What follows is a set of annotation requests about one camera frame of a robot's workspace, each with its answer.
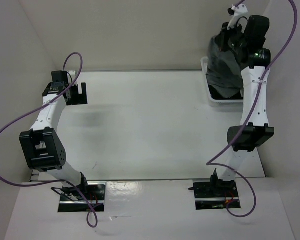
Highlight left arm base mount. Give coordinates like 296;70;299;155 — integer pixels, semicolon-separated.
51;181;107;213

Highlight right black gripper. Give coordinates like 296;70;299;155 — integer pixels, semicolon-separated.
212;19;247;52

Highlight grey skirt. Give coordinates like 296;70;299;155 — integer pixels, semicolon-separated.
206;36;244;98

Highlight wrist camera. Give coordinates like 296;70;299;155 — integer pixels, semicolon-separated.
227;3;249;30
67;70;76;83

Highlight white plastic basket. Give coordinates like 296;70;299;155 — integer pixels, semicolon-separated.
200;56;244;106

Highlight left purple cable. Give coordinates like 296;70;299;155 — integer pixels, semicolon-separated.
0;52;104;228

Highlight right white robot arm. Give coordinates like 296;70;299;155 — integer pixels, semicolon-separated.
206;15;275;197

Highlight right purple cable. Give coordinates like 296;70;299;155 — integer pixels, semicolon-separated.
206;0;299;218

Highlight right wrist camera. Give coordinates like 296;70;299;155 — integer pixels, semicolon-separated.
227;3;249;30

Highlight black folded skirt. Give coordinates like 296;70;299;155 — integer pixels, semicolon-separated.
208;85;243;100

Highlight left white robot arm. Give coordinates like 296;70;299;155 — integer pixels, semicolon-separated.
19;70;90;200

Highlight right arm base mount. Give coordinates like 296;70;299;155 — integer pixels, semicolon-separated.
188;180;241;211

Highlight purple cable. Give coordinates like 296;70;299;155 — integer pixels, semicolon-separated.
206;0;299;218
0;52;104;228

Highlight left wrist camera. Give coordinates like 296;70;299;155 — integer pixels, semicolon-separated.
67;70;76;83

